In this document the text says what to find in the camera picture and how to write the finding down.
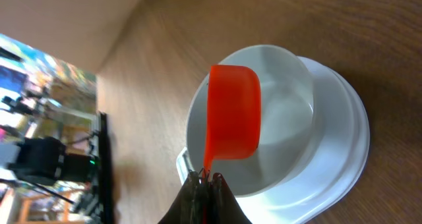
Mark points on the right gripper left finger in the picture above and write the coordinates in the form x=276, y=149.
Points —
x=188, y=206

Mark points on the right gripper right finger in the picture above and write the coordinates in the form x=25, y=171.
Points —
x=222, y=207

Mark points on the orange plastic measuring scoop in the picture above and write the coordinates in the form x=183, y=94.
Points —
x=233, y=114

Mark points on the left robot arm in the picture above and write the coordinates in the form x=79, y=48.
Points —
x=46, y=161

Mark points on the white digital kitchen scale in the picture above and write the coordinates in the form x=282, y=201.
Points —
x=336, y=156

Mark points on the white round bowl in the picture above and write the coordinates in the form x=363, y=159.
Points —
x=287, y=121

